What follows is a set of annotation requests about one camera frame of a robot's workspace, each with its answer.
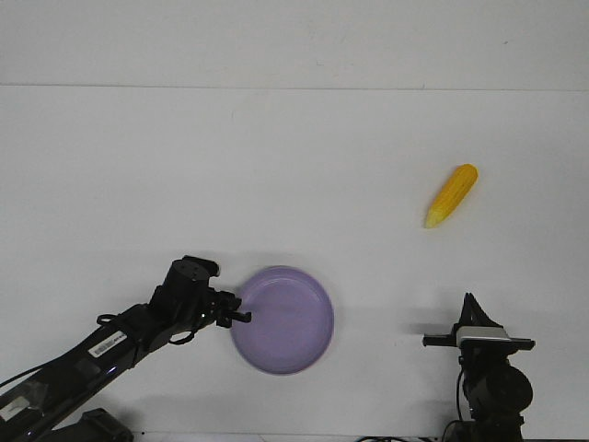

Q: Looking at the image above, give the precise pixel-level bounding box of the purple round plate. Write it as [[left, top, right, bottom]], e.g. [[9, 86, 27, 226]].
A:
[[231, 266, 335, 376]]

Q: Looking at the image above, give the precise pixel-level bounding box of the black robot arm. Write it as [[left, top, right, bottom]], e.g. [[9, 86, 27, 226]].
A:
[[422, 293, 536, 441], [1, 256, 251, 441]]

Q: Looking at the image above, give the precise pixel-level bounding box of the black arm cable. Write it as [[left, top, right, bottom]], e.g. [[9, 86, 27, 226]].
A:
[[455, 356, 467, 423]]

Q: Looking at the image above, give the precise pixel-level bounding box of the yellow corn cob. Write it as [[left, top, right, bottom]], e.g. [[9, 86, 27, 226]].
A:
[[424, 164, 479, 229]]

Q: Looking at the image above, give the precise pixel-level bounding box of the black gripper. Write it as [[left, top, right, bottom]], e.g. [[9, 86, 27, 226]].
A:
[[154, 255, 252, 328], [422, 293, 536, 366]]

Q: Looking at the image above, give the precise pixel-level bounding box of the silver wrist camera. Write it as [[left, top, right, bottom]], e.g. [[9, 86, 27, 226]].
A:
[[456, 326, 512, 348]]

